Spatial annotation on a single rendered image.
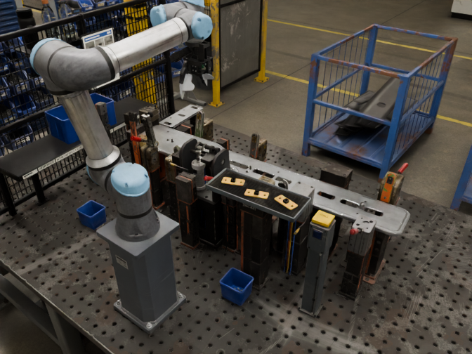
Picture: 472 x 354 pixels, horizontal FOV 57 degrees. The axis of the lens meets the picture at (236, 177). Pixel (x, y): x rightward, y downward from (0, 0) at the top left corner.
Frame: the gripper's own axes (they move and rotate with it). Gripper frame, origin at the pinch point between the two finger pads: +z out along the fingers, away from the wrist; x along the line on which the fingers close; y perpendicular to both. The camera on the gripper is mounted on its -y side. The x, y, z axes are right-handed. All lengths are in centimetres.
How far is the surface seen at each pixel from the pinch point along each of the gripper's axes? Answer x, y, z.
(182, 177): -5.7, -3.4, 36.6
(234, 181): -8.0, 23.8, 27.2
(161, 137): 26, -43, 44
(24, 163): -31, -76, 41
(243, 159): 30, 4, 44
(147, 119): 7.8, -33.9, 23.5
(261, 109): 267, -121, 144
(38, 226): -35, -74, 75
